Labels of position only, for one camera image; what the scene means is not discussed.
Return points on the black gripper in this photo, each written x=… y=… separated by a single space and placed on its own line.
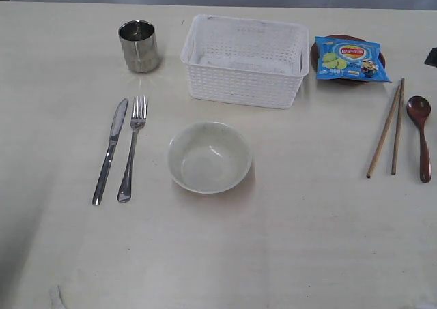
x=431 y=59

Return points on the dark red wooden spoon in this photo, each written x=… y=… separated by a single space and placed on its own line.
x=419 y=109

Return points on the blue chips bag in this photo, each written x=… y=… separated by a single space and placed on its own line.
x=351 y=58

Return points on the brown round plate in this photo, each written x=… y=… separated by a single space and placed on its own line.
x=314 y=56

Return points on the white speckled ceramic bowl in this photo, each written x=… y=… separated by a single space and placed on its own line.
x=208 y=157

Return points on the silver fork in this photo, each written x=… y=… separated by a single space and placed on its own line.
x=138 y=120

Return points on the silver table knife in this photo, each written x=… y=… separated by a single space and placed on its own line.
x=115 y=130

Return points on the white perforated plastic basket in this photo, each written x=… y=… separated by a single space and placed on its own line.
x=245 y=61

